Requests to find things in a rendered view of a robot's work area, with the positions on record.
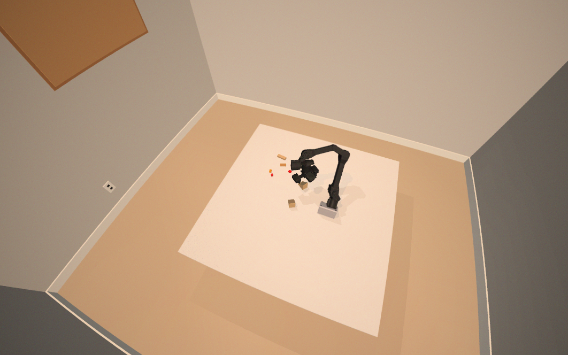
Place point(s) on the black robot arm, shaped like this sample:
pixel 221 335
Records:
pixel 333 189

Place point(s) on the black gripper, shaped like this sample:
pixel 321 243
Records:
pixel 297 178

